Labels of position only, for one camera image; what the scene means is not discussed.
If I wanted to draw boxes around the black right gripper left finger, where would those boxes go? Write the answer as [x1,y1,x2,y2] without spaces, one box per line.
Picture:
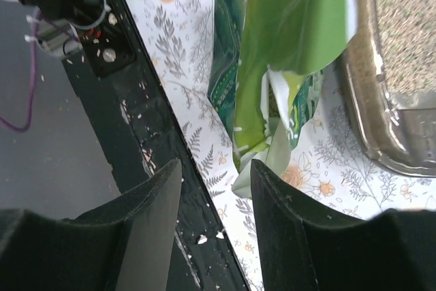
[1,159,182,290]

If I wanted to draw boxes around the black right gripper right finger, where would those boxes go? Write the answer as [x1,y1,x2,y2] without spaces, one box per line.
[251,159,435,290]

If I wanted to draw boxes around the green litter bag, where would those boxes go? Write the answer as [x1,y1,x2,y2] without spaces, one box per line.
[207,0,358,198]

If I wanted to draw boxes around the grey litter box tray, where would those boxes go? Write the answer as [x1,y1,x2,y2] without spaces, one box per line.
[337,0,435,178]

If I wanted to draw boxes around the cat litter granules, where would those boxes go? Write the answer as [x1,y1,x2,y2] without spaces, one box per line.
[376,0,435,94]

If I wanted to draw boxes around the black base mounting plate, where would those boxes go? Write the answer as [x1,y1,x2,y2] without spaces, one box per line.
[63,0,247,290]

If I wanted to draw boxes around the floral table mat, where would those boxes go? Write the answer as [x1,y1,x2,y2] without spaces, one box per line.
[127,0,435,290]

